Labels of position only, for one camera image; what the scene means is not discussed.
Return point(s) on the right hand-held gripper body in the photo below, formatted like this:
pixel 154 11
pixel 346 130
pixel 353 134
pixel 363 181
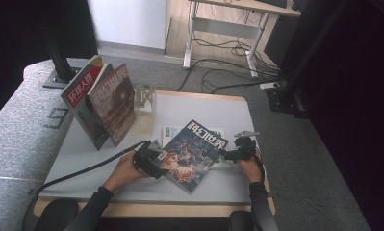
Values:
pixel 245 147

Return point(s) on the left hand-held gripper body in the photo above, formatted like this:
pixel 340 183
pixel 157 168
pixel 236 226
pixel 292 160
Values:
pixel 144 159

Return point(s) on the dark blue cover magazine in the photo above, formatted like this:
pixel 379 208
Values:
pixel 189 157

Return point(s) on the beige expandable book rack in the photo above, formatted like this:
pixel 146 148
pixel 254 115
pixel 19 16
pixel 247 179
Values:
pixel 144 109

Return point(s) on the red-brown cover magazine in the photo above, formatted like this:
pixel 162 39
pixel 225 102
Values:
pixel 115 102

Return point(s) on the portrait cover magazine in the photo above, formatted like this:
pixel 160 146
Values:
pixel 80 96

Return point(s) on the person's left hand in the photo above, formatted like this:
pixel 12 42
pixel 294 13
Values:
pixel 125 171

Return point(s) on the person's right hand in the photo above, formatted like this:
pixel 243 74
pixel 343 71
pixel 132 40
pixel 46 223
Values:
pixel 252 171

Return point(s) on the light wooden table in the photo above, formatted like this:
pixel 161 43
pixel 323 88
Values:
pixel 148 210

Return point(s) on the light grey table mat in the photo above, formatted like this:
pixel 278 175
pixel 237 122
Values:
pixel 218 109

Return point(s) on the black metal stand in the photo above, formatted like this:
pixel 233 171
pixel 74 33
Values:
pixel 286 99
pixel 63 77

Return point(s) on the white power strip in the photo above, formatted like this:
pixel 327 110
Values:
pixel 269 85

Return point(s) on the wooden desk with white legs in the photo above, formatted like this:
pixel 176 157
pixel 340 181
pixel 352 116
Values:
pixel 225 28

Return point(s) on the black curtain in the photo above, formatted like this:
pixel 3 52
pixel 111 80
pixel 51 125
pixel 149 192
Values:
pixel 356 96
pixel 13 38

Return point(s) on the black keyboard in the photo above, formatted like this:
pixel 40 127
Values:
pixel 273 2

